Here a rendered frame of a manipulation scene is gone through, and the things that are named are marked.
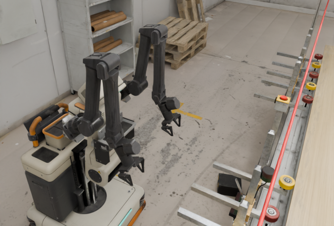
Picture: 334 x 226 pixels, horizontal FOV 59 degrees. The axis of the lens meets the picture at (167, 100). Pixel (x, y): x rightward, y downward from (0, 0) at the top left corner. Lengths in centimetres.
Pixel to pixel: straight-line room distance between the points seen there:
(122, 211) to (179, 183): 75
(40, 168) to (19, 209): 96
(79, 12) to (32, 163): 199
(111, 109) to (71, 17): 243
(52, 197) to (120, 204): 51
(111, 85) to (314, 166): 127
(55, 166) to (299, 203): 138
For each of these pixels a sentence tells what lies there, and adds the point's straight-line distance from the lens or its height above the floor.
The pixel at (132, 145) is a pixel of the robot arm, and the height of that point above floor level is 122.
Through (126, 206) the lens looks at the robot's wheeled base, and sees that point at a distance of 231.
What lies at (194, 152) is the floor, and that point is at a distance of 315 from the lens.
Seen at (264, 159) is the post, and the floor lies 97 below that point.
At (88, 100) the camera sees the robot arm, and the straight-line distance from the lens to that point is 134.
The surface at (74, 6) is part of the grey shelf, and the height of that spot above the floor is 121.
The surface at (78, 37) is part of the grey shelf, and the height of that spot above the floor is 86.
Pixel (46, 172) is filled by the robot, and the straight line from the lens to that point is 193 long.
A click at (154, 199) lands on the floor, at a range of 270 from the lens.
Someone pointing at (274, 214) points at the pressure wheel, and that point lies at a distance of 160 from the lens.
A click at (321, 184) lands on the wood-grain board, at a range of 185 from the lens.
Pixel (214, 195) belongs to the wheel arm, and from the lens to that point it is 164.
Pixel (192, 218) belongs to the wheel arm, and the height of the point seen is 96.
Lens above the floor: 210
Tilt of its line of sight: 32 degrees down
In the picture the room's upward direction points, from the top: 2 degrees clockwise
